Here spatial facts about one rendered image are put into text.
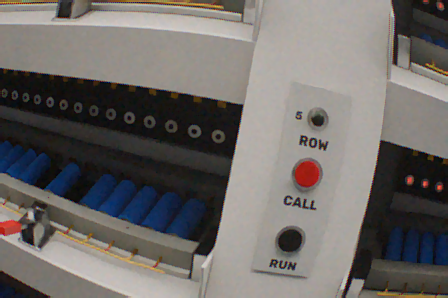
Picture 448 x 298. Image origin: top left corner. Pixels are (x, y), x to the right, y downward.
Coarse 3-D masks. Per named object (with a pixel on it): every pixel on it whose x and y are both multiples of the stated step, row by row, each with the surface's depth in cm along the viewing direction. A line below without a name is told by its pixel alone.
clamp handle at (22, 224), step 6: (30, 210) 51; (30, 216) 51; (0, 222) 45; (6, 222) 46; (12, 222) 47; (18, 222) 49; (24, 222) 50; (30, 222) 50; (0, 228) 45; (6, 228) 45; (12, 228) 46; (18, 228) 47; (24, 228) 49; (6, 234) 45
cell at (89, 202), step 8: (104, 176) 62; (112, 176) 62; (96, 184) 60; (104, 184) 60; (112, 184) 61; (88, 192) 59; (96, 192) 59; (104, 192) 60; (80, 200) 57; (88, 200) 57; (96, 200) 58; (104, 200) 59; (96, 208) 58
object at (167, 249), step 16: (0, 176) 57; (0, 192) 56; (16, 192) 55; (32, 192) 55; (48, 192) 56; (64, 208) 54; (80, 208) 55; (64, 224) 55; (80, 224) 54; (96, 224) 53; (112, 224) 54; (128, 224) 54; (112, 240) 53; (128, 240) 53; (144, 240) 52; (160, 240) 53; (176, 240) 53; (112, 256) 52; (144, 256) 53; (160, 256) 53; (176, 256) 52; (192, 256) 52; (160, 272) 51
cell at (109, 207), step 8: (120, 184) 61; (128, 184) 61; (112, 192) 59; (120, 192) 60; (128, 192) 60; (136, 192) 62; (112, 200) 58; (120, 200) 59; (128, 200) 60; (104, 208) 56; (112, 208) 57; (120, 208) 58
